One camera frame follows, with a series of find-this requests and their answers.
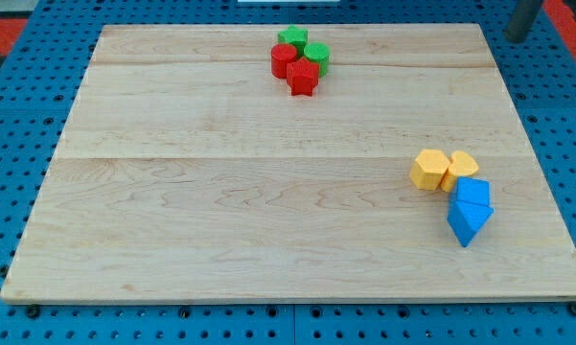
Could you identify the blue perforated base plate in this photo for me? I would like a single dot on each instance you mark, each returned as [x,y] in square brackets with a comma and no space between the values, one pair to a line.
[41,76]

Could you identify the red star block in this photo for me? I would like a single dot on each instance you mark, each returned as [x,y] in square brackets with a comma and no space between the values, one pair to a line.
[302,77]

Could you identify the wooden board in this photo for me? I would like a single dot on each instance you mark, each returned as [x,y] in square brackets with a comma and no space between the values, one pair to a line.
[187,174]

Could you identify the green cylinder block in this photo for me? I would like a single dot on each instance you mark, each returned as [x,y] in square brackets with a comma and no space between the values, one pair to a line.
[318,52]

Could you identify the red cylinder block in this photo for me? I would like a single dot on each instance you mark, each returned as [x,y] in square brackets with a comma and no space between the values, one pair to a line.
[281,55]

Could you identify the yellow hexagon block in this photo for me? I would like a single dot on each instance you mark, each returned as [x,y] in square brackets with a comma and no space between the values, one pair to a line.
[428,169]

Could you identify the blue cube block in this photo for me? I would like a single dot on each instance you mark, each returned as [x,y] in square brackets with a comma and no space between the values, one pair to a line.
[472,190]

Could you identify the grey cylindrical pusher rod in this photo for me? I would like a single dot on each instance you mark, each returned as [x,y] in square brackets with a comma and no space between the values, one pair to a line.
[521,20]

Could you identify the green star block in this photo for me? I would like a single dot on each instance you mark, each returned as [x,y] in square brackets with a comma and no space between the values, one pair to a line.
[295,36]

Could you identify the yellow heart block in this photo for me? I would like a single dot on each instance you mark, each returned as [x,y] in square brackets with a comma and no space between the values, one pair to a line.
[460,164]

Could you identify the blue triangle block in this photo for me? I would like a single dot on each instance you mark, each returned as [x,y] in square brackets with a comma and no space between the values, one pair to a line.
[467,219]

